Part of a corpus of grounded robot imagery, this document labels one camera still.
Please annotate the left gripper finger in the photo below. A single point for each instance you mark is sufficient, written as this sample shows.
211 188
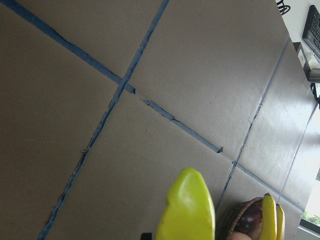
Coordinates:
146 236

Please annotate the yellow banana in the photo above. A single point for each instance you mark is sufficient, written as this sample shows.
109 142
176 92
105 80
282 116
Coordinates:
280 215
189 213
269 218

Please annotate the brown wicker basket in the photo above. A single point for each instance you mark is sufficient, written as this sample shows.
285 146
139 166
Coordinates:
227 226

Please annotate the pale green pink apple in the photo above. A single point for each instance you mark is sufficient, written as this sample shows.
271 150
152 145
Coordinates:
244 236

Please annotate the dark red apple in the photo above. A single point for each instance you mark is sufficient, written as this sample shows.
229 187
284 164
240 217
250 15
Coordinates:
250 219

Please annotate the black label box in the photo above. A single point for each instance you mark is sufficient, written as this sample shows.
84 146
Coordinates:
312 73

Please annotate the black keyboard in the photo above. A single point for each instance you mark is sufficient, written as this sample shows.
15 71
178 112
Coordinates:
311 31

